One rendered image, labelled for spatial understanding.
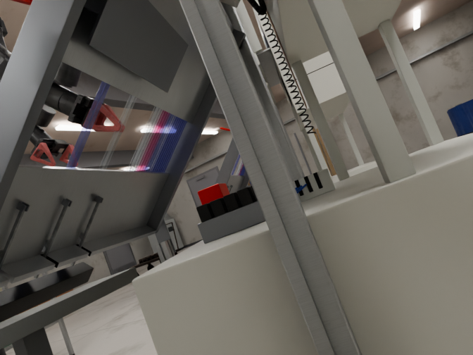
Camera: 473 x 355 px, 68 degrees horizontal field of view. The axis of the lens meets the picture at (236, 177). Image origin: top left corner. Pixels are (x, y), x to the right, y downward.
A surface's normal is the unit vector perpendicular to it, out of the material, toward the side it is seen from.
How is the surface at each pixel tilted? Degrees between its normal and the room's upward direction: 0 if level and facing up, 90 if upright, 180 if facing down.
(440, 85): 90
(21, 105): 90
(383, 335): 90
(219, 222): 90
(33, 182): 137
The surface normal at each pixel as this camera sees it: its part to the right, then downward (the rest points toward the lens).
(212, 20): -0.20, 0.00
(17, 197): 0.88, 0.43
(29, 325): 0.82, -0.36
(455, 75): -0.44, 0.10
